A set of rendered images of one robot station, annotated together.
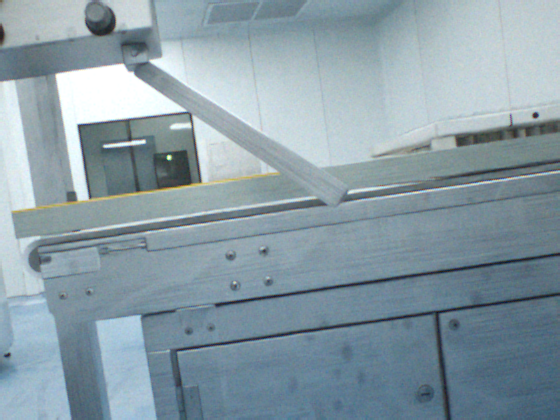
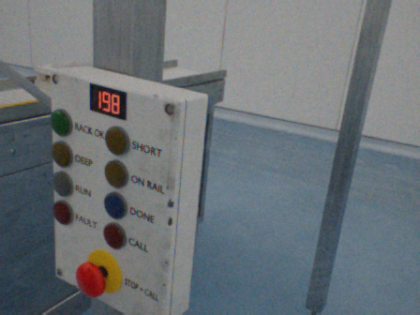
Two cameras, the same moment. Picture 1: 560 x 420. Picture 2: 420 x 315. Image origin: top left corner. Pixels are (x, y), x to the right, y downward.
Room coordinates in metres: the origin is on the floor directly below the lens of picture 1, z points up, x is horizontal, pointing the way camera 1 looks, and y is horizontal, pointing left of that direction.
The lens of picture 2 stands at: (-0.48, 0.70, 1.18)
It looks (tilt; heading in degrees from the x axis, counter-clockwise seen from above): 20 degrees down; 300
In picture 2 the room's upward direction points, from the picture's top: 6 degrees clockwise
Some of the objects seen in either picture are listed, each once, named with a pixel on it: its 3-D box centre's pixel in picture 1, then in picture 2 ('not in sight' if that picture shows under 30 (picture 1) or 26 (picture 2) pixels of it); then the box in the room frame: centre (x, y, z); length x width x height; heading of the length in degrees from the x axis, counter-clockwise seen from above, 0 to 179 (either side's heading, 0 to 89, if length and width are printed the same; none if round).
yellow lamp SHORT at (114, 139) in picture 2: not in sight; (115, 141); (-0.18, 0.37, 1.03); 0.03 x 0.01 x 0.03; 0
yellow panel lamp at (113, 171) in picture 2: not in sight; (114, 174); (-0.18, 0.37, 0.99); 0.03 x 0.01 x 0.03; 0
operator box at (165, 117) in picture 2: not in sight; (126, 194); (-0.16, 0.34, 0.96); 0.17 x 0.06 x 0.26; 0
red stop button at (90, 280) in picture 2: not in sight; (99, 274); (-0.16, 0.38, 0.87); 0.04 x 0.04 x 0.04; 0
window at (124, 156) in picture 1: (142, 165); not in sight; (5.61, 0.70, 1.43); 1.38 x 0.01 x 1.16; 98
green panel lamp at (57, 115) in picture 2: not in sight; (60, 123); (-0.10, 0.37, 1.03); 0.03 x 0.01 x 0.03; 0
